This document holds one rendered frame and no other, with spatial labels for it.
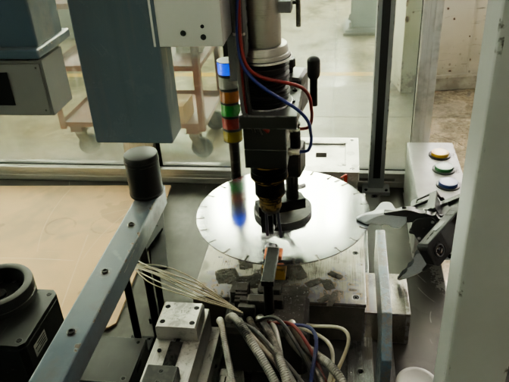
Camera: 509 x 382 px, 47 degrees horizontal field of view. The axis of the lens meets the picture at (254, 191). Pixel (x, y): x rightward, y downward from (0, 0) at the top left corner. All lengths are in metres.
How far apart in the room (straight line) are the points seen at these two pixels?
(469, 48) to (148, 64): 3.65
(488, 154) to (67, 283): 1.14
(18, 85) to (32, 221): 0.74
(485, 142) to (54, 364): 0.57
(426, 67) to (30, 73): 0.92
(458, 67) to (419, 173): 2.98
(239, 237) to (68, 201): 0.71
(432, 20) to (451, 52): 2.83
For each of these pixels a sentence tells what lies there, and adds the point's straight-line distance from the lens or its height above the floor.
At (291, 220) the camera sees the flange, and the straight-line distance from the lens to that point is 1.09.
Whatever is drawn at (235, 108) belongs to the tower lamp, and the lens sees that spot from 1.33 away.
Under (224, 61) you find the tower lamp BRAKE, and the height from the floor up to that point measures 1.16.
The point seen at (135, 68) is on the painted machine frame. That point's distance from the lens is 0.78.
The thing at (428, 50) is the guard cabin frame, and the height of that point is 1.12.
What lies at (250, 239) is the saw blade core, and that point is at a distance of 1.06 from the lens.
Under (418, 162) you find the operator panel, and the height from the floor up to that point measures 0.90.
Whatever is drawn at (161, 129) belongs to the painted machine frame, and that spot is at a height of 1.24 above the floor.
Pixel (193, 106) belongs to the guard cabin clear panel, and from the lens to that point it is 1.58.
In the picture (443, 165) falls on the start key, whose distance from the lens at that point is 1.40.
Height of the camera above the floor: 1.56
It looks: 31 degrees down
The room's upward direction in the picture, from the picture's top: 4 degrees counter-clockwise
